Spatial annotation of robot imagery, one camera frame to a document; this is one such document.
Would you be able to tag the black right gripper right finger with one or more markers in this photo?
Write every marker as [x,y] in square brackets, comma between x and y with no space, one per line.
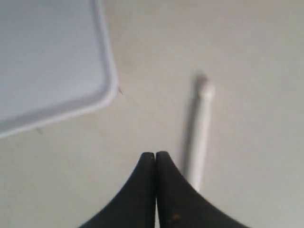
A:
[179,205]

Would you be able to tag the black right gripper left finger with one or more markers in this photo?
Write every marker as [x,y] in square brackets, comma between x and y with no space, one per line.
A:
[134,205]

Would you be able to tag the white drumstick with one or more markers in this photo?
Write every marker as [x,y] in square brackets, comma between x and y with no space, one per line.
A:
[200,134]

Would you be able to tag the white plastic tray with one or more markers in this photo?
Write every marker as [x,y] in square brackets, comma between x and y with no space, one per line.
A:
[56,62]

